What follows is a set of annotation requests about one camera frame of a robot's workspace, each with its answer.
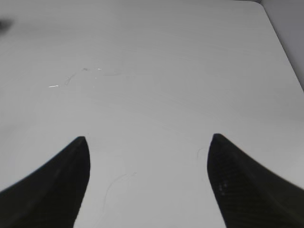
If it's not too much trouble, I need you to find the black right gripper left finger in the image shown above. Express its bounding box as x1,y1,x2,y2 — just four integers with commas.
0,136,91,228

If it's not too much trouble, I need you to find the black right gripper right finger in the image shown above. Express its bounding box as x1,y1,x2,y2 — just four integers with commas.
207,133,304,228

